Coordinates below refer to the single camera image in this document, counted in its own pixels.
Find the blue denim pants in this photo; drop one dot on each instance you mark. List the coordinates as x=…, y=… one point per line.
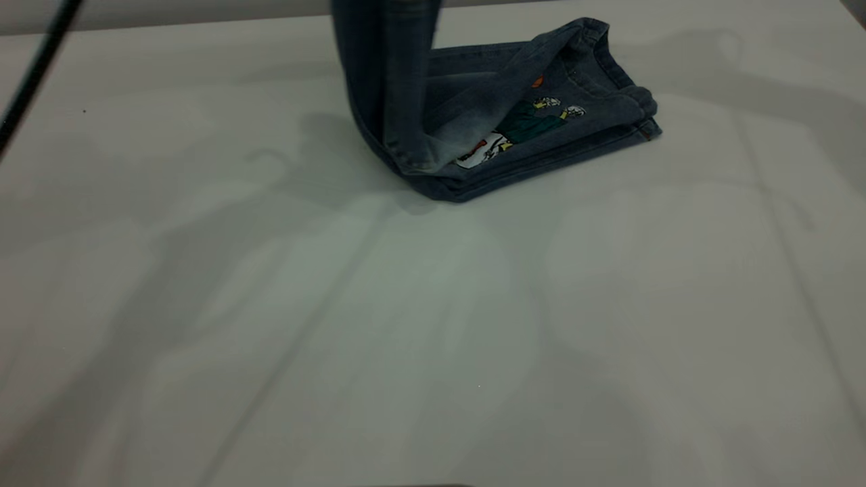
x=406, y=101

